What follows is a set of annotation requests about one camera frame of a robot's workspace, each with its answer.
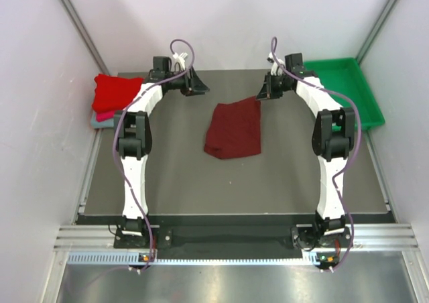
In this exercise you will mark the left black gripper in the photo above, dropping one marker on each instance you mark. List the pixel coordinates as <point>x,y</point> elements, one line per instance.
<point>197,86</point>

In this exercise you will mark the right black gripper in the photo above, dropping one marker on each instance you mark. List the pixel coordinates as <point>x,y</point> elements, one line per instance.
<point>266,91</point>

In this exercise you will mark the dark red t shirt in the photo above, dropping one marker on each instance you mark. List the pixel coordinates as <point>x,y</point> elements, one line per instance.
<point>235,130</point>

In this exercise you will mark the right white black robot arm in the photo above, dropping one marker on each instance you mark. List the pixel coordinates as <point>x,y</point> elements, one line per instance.
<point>332,141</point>

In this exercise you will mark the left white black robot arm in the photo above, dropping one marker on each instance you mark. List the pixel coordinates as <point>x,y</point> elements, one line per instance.
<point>133,142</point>

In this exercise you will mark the green plastic bin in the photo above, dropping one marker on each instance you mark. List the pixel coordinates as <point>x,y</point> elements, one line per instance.
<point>344,76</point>

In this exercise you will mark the folded bright red t shirt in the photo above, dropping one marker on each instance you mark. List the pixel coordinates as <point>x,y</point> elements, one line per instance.
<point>114,93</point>

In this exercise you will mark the folded pink t shirt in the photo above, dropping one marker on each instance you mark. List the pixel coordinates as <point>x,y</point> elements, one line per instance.
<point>104,116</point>

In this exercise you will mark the folded grey blue t shirt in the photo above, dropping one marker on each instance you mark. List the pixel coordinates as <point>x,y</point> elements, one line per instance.
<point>109,123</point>

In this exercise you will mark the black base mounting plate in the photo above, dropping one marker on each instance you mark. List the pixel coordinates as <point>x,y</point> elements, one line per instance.
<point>293,238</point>

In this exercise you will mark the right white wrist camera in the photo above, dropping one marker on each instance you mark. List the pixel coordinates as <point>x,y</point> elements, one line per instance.
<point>275,67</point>

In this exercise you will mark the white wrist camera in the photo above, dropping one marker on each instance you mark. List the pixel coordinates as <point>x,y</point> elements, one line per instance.
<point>179,61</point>
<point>275,67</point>

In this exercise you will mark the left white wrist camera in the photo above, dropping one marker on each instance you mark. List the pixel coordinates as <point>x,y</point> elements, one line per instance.
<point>179,61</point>

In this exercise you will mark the left corner aluminium post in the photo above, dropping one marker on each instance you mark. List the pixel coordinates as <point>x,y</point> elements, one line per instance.
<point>84,35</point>

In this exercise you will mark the corner aluminium post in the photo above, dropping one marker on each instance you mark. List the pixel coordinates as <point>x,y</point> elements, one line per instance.
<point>84,35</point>
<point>376,28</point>

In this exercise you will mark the right corner aluminium post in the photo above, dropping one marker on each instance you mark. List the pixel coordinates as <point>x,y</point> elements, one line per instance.
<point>376,28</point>

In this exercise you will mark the aluminium frame rail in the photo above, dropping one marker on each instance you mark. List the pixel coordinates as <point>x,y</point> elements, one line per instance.
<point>367,237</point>

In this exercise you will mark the slotted grey cable duct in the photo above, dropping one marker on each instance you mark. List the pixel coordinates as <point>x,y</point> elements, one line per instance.
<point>135,258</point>

